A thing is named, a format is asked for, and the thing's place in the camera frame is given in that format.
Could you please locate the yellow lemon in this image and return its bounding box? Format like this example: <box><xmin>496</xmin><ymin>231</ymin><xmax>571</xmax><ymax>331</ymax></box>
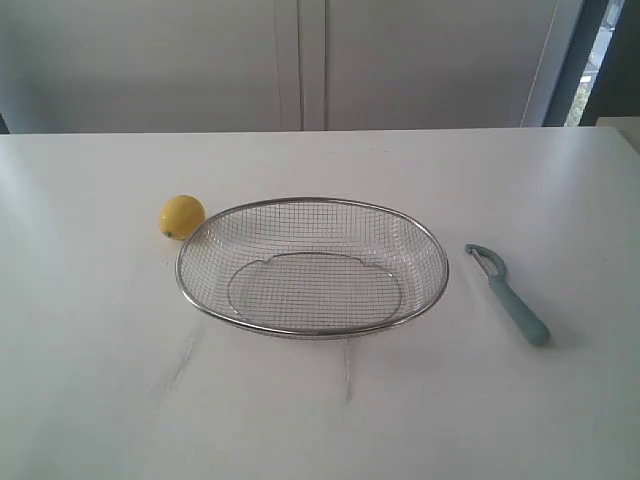
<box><xmin>159</xmin><ymin>195</ymin><xmax>206</xmax><ymax>241</ymax></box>

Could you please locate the teal handled peeler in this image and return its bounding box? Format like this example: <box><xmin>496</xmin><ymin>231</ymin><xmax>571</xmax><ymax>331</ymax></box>
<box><xmin>465</xmin><ymin>244</ymin><xmax>551</xmax><ymax>347</ymax></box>

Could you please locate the oval metal wire basket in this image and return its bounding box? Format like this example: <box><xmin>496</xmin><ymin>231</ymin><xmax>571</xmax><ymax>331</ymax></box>
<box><xmin>175</xmin><ymin>197</ymin><xmax>450</xmax><ymax>339</ymax></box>

